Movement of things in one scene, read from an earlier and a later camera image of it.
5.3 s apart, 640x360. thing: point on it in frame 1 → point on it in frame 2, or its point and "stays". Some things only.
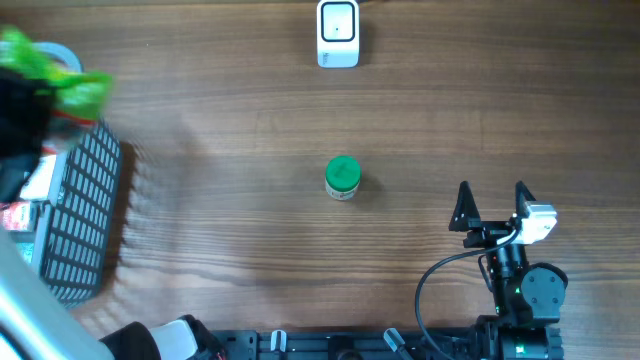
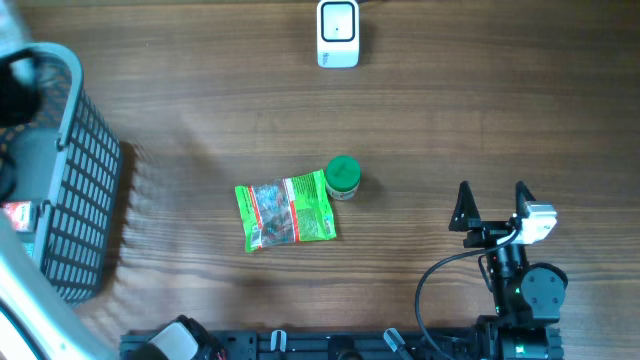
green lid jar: x=342 y=177 stays
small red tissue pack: x=16 y=217 stays
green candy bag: x=83 y=94 → x=286 y=211
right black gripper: x=489 y=230 stays
